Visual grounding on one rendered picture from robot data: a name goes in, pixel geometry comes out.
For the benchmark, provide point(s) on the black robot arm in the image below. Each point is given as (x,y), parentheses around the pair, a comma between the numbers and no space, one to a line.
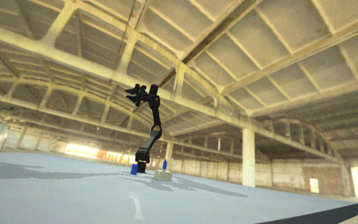
(142,153)

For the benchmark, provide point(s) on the cream block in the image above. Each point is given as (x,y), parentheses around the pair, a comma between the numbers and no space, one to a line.
(163,175)

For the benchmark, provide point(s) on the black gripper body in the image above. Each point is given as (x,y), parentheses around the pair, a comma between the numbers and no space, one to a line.
(140,95)

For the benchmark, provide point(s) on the blue marker cap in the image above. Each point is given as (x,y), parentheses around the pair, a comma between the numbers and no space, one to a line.
(134,169)

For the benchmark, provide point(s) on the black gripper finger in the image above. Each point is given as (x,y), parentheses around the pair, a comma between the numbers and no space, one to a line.
(132,98)
(131,91)

